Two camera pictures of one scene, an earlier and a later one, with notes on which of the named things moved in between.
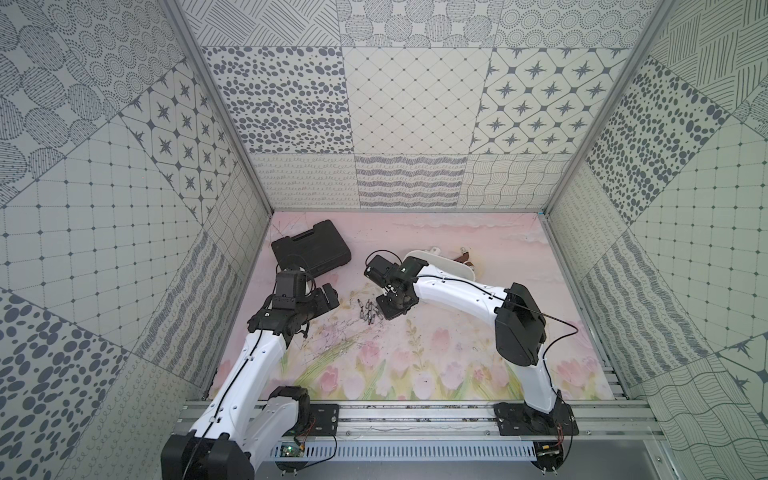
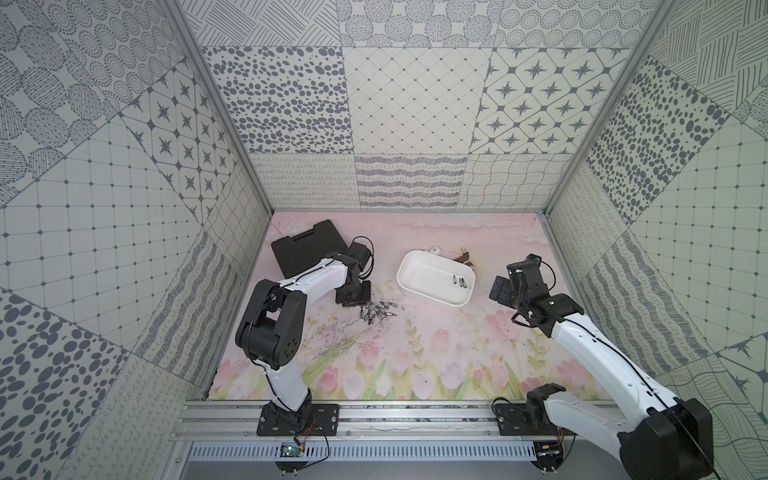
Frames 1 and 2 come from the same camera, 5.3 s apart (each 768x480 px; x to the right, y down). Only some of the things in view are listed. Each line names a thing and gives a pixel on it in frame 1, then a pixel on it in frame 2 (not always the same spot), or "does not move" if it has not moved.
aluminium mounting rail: (596, 421) does not move
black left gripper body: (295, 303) to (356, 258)
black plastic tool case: (314, 252) does not move
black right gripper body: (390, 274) to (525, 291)
